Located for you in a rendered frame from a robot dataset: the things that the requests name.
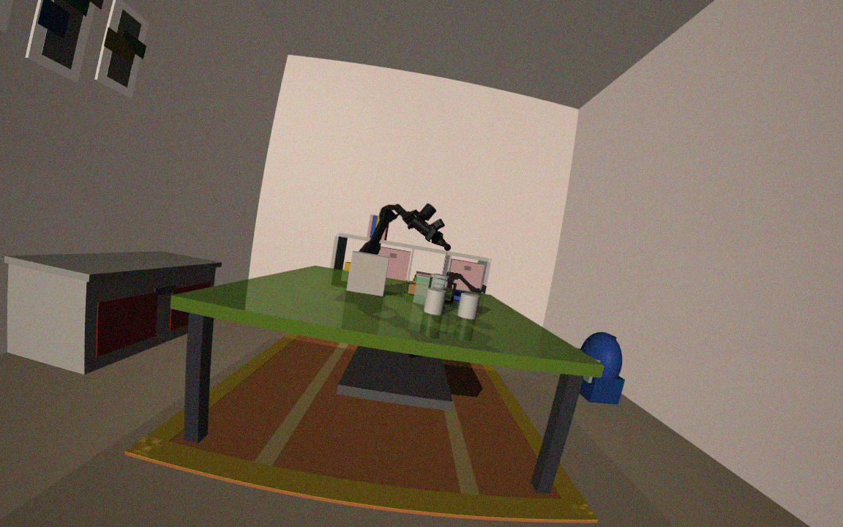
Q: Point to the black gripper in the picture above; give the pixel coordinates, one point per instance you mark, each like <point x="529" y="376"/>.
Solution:
<point x="431" y="234"/>

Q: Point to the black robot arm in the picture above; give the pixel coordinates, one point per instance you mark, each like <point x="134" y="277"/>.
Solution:
<point x="413" y="219"/>

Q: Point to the french press coffee maker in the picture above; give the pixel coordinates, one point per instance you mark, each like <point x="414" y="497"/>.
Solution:
<point x="441" y="281"/>

